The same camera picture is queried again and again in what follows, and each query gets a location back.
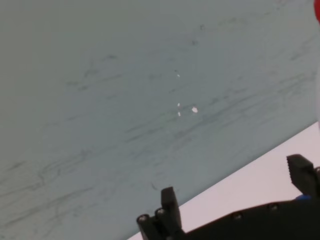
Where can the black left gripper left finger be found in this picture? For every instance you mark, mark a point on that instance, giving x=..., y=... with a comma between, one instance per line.
x=167, y=215

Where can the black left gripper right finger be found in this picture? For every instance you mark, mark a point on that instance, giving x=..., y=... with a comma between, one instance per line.
x=303, y=175

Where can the blue push button black base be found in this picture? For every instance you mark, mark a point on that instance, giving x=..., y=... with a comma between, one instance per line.
x=303, y=197

